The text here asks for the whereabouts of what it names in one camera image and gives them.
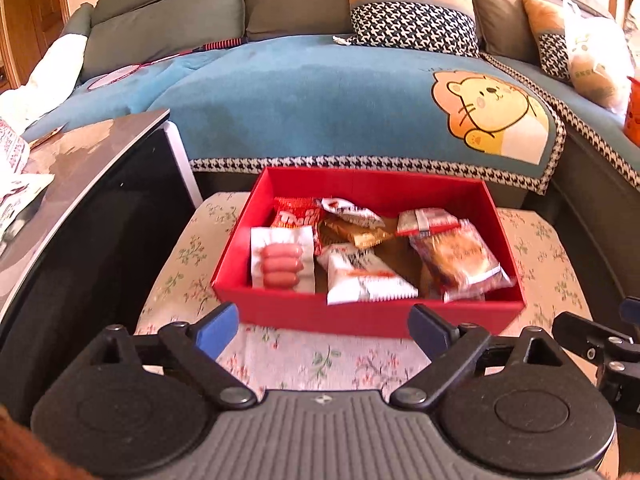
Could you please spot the red cardboard box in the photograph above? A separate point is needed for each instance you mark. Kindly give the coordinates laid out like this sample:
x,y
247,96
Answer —
x,y
350,312

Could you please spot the white cloth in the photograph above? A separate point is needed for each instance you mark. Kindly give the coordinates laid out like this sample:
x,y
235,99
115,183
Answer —
x,y
55,75

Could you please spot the orange plastic basket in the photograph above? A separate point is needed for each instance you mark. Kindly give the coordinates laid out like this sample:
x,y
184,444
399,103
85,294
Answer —
x,y
634,110

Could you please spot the small orange houndstooth pillow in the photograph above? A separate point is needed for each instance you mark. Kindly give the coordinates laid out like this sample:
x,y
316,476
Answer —
x,y
545,25

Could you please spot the white paper packet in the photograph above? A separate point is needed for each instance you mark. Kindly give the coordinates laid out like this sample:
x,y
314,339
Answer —
x,y
22,200

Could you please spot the houndstooth trimmed sofa cover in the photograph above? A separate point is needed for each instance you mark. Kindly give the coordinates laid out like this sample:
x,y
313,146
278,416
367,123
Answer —
x,y
590,127

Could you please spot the white bag with red print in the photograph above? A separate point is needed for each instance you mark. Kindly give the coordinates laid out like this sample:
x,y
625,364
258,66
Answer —
x,y
12,147

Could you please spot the red gummy candy packet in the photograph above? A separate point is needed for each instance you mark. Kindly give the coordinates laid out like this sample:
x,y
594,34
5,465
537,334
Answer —
x,y
295,217

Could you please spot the black glass coffee table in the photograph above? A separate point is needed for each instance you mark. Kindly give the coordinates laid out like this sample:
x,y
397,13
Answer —
x,y
90,220

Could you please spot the white plastic bag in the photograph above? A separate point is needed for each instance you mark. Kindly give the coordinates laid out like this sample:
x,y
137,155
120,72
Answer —
x,y
595,60

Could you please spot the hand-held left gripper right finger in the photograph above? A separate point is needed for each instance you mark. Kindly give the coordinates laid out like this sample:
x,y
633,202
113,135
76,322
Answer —
x,y
427,328

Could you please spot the gold foil snack packet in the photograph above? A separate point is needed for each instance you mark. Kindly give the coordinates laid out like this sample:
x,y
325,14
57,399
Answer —
x,y
360,235

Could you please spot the white crumpled tissue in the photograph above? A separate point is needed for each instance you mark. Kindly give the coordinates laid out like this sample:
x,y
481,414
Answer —
x,y
344,40

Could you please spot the wooden cabinet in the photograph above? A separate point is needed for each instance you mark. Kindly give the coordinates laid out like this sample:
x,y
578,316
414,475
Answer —
x,y
35,20

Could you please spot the white spicy strip packet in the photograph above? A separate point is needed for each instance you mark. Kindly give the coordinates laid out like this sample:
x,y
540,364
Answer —
x,y
360,275

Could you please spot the clear red cake packet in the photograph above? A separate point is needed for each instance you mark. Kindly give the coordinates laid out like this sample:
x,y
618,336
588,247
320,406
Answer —
x,y
460,260

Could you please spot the red rimmed badminton racket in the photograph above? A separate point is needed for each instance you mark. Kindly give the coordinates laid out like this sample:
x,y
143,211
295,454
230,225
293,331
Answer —
x,y
107,79

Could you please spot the white date snack packet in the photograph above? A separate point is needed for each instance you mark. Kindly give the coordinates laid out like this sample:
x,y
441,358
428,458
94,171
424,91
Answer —
x,y
350,212

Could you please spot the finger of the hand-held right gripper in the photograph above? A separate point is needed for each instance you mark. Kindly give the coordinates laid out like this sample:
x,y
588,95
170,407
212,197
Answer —
x,y
575,330
631,309

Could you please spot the long red white bar packet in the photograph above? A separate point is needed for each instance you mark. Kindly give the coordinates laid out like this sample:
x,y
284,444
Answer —
x,y
425,221

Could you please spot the pink sausage pack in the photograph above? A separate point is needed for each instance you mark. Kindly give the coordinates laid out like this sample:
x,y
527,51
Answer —
x,y
280,265

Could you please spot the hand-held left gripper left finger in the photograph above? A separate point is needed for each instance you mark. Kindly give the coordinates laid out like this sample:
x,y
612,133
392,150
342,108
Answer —
x,y
217,328

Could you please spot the person's left forearm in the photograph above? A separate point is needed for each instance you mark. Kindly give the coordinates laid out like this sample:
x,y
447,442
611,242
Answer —
x,y
22,452

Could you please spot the blue lion print blanket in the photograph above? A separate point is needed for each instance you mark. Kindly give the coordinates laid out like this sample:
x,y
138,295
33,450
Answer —
x,y
300,95

